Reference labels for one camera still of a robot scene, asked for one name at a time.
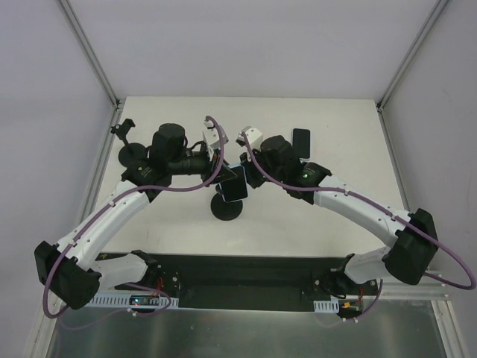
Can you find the left aluminium frame post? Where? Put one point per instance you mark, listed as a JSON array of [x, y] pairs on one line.
[[85, 45]]

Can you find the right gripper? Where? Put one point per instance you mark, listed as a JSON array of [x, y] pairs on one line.
[[249, 171]]

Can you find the aluminium frame post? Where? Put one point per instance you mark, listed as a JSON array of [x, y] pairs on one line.
[[422, 35], [85, 45]]

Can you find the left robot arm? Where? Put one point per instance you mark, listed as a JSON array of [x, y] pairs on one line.
[[68, 268]]

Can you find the black phone stand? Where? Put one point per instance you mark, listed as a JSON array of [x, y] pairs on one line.
[[131, 151], [222, 210]]

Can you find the phone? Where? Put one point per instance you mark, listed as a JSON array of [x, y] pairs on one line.
[[235, 189], [301, 142]]

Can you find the white cable duct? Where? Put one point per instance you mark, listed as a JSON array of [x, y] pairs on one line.
[[144, 302], [330, 306]]

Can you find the right white cable duct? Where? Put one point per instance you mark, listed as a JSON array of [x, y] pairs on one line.
[[330, 306]]

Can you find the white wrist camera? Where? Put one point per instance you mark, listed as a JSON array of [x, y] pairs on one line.
[[253, 136], [213, 135]]

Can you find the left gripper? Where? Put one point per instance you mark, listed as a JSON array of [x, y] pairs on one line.
[[217, 165]]

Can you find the right aluminium frame post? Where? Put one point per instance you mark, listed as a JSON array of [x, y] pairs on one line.
[[422, 35]]

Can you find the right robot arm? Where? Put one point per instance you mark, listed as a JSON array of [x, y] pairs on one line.
[[409, 239]]

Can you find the left white cable duct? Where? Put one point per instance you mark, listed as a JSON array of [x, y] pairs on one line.
[[144, 302]]

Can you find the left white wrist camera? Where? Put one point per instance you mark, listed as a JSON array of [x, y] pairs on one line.
[[213, 135]]

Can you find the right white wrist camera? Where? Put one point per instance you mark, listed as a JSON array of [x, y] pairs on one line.
[[253, 136]]

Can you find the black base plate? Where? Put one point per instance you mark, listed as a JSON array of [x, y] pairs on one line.
[[289, 284]]

